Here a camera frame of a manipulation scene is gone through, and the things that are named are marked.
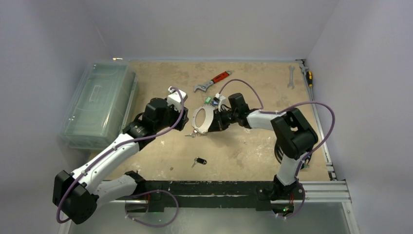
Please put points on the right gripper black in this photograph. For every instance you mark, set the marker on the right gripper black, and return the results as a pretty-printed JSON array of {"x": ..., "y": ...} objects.
[{"x": 216, "y": 119}]

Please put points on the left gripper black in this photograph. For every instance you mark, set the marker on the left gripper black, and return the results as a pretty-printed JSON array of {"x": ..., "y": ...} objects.
[{"x": 183, "y": 119}]

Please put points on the large white keyring with keys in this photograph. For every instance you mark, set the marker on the large white keyring with keys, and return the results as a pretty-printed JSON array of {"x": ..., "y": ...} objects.
[{"x": 202, "y": 118}]

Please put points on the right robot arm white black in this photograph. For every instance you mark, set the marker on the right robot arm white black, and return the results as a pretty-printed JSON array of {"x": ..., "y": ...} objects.
[{"x": 294, "y": 136}]

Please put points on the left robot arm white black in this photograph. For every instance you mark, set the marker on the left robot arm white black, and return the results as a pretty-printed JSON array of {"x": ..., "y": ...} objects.
[{"x": 79, "y": 193}]

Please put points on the clear plastic storage box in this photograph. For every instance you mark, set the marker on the clear plastic storage box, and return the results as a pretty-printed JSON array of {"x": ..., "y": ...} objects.
[{"x": 100, "y": 105}]

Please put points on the silver open end wrench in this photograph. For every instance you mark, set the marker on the silver open end wrench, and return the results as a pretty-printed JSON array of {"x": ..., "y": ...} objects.
[{"x": 291, "y": 77}]

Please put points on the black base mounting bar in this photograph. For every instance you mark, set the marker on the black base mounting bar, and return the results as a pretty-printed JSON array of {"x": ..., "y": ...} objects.
[{"x": 211, "y": 194}]

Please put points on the yellow black screwdriver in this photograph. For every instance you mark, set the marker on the yellow black screwdriver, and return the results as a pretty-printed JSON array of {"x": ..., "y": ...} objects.
[{"x": 309, "y": 79}]

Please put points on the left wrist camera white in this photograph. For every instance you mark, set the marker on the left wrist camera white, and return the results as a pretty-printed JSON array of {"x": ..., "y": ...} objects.
[{"x": 175, "y": 97}]

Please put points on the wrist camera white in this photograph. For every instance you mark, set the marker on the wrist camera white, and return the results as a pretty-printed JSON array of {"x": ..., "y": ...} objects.
[
  {"x": 221, "y": 100},
  {"x": 175, "y": 97}
]

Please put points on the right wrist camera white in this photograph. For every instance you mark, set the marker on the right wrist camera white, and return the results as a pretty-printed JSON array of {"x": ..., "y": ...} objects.
[{"x": 221, "y": 100}]

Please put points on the red handled adjustable wrench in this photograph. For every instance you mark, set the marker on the red handled adjustable wrench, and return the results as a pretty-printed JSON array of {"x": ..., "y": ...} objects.
[{"x": 204, "y": 87}]

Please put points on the aluminium frame rail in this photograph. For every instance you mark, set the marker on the aluminium frame rail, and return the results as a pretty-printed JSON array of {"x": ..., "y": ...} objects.
[{"x": 323, "y": 191}]

